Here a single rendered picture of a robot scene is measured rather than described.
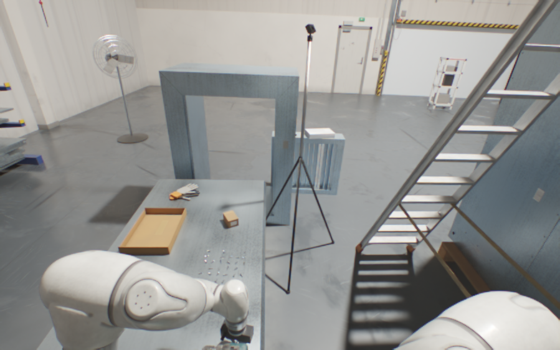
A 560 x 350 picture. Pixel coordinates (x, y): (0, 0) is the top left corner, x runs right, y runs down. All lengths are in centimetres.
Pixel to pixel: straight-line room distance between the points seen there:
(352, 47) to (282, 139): 811
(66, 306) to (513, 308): 78
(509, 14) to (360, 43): 468
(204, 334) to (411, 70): 1075
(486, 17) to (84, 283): 1196
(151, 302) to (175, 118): 228
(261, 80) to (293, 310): 188
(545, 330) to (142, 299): 64
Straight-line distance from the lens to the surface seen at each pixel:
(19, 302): 303
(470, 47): 1216
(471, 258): 300
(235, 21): 1037
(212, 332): 150
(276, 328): 227
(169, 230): 208
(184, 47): 1080
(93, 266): 68
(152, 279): 58
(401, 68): 1122
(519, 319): 58
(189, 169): 289
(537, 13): 158
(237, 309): 113
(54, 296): 72
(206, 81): 256
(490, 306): 58
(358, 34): 1050
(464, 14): 1167
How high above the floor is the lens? 190
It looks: 27 degrees down
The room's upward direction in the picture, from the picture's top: 2 degrees clockwise
